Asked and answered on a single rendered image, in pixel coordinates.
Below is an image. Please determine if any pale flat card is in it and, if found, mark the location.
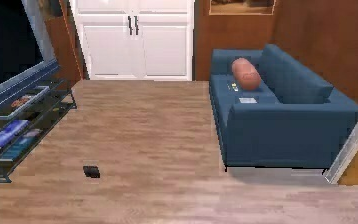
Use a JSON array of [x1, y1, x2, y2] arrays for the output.
[[238, 96, 258, 105]]

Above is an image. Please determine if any white double room door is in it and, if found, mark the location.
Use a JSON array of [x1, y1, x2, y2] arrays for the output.
[[69, 0, 195, 82]]

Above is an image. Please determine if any orange bolster pillow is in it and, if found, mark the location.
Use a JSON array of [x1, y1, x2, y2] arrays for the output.
[[231, 57, 262, 92]]

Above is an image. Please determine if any blue sofa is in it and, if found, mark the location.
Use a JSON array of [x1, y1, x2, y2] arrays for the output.
[[208, 43, 358, 172]]

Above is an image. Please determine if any small black flat object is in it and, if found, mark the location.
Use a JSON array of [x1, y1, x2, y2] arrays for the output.
[[82, 165, 101, 179]]

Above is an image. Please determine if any dark glass media shelf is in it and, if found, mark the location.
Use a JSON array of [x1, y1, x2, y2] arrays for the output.
[[0, 77, 78, 184]]

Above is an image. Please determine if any grey orange printed box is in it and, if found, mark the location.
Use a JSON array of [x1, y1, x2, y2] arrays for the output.
[[0, 85, 51, 121]]

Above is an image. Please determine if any teal book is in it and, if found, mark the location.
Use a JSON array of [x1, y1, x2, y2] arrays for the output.
[[0, 128, 43, 163]]

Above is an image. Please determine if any blue book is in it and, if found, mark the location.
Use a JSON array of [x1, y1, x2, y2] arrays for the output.
[[0, 119, 31, 150]]

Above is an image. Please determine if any black television set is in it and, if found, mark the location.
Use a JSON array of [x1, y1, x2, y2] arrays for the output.
[[0, 0, 61, 101]]

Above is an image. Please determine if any framed brown wall picture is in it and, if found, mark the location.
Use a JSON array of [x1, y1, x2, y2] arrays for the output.
[[208, 0, 277, 16]]

